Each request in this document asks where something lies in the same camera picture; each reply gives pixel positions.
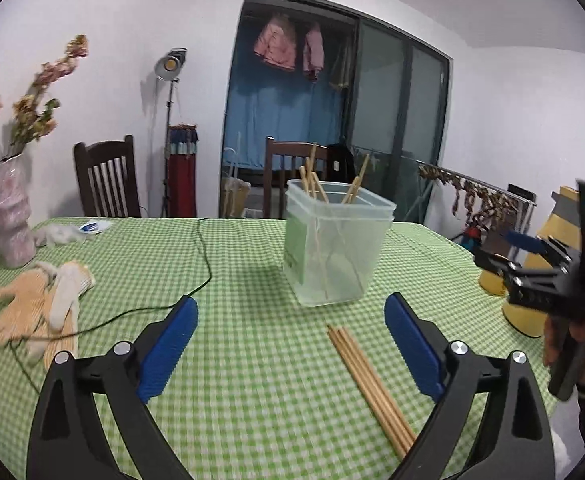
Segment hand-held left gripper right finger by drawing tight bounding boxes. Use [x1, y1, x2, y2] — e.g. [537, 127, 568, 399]
[383, 292, 557, 480]

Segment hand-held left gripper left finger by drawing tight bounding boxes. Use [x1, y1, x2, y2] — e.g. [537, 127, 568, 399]
[26, 296, 199, 480]

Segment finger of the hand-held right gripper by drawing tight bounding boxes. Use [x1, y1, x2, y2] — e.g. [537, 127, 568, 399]
[474, 232, 531, 283]
[504, 230, 573, 266]

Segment bamboo chopstick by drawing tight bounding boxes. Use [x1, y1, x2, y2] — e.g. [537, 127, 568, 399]
[337, 328, 414, 450]
[327, 326, 404, 460]
[331, 327, 409, 455]
[343, 329, 418, 444]

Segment clear plastic container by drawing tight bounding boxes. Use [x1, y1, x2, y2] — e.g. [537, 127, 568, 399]
[282, 178, 397, 308]

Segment group of bamboo chopsticks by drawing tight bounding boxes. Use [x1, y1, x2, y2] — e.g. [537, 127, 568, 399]
[299, 144, 371, 291]

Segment yellow mug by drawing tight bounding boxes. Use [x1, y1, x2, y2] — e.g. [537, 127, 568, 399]
[479, 260, 509, 297]

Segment red and blue vacuum cleaner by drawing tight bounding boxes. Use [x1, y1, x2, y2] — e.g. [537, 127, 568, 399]
[460, 225, 483, 251]

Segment yellow thermos jug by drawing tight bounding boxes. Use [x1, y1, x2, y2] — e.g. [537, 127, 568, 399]
[503, 186, 585, 338]

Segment black box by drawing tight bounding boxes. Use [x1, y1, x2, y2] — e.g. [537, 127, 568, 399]
[507, 183, 537, 207]

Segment row of brown patterned cloths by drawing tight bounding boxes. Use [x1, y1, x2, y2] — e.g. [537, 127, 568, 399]
[419, 164, 523, 222]

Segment metal drying rack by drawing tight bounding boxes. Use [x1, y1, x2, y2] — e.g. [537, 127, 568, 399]
[417, 162, 538, 241]

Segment green checkered tablecloth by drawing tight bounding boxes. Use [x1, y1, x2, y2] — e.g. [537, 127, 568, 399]
[0, 216, 558, 480]

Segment orange dotted work glove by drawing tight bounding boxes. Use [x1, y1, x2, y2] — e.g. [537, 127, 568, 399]
[0, 269, 56, 346]
[26, 327, 79, 372]

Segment white packet with blue label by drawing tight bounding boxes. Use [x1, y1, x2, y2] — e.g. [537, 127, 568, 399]
[79, 218, 114, 235]

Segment crumpled white thin glove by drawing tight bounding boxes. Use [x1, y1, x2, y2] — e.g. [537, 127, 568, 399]
[33, 224, 87, 248]

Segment red hanging fabric with tassels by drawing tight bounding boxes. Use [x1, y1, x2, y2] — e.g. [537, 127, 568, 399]
[165, 122, 199, 218]

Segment tan paper bag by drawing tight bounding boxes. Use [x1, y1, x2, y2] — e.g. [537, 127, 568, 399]
[221, 175, 252, 218]

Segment black garment with white tag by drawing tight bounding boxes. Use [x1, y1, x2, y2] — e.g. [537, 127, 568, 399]
[327, 143, 356, 183]

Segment glass sliding door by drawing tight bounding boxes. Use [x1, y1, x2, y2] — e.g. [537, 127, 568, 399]
[345, 15, 451, 226]

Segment pink ceramic vase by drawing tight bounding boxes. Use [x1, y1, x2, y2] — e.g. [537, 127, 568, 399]
[0, 152, 38, 268]

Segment dark wooden chair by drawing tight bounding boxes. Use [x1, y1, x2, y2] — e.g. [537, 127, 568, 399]
[264, 136, 331, 219]
[73, 135, 142, 218]

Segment olive hanging garment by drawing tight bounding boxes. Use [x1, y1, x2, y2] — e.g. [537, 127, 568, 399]
[329, 40, 352, 91]

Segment blue curtain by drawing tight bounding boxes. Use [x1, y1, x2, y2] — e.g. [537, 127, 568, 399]
[224, 75, 346, 168]

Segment dried flower branches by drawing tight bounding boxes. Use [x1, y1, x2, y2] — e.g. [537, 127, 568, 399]
[0, 34, 89, 166]

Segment small pink jacket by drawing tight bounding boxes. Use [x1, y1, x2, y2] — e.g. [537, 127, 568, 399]
[303, 22, 325, 82]

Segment studio light on stand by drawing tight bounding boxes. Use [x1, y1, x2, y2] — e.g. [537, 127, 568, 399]
[152, 47, 189, 218]

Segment black cable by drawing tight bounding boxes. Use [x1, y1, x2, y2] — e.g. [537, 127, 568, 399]
[10, 217, 214, 393]

